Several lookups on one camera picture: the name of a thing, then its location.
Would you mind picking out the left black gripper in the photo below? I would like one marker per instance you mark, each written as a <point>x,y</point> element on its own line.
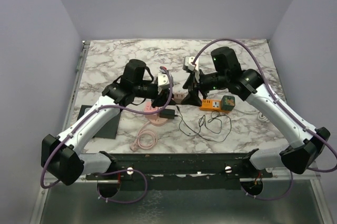
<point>162,98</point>

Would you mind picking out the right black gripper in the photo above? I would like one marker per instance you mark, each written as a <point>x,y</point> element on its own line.
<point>192,97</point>

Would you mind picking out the dusty pink small charger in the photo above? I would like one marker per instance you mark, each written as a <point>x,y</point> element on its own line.
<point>179,97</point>

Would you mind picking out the pink cube socket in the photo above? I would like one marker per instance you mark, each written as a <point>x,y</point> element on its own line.
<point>149,110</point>

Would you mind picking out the black power adapter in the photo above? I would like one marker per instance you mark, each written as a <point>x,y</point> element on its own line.
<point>167,114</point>

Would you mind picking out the pink round power hub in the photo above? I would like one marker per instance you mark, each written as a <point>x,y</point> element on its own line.
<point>158,121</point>

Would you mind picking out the orange power strip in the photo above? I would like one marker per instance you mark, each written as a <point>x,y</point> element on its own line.
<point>212,105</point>

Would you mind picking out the green cube socket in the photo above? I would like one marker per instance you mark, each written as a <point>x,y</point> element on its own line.
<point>227,103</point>

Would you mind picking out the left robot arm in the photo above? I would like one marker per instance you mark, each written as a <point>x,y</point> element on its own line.
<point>62,155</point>

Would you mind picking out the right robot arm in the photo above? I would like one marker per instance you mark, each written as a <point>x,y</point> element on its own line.
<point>305,141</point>

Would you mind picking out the black foam mat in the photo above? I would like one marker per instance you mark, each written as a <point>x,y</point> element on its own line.
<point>109,129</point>

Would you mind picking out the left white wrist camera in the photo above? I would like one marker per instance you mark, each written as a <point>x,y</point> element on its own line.
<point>164,78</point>

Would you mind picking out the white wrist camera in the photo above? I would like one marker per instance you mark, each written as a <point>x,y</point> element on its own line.
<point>164,78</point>
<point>190,64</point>

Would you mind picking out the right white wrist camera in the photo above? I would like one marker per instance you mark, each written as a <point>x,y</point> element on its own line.
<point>190,64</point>

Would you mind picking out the black mounting base rail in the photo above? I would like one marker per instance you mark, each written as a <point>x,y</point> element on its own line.
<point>231,171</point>

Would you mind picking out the aluminium frame rail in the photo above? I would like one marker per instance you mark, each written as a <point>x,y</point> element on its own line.
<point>284,198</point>

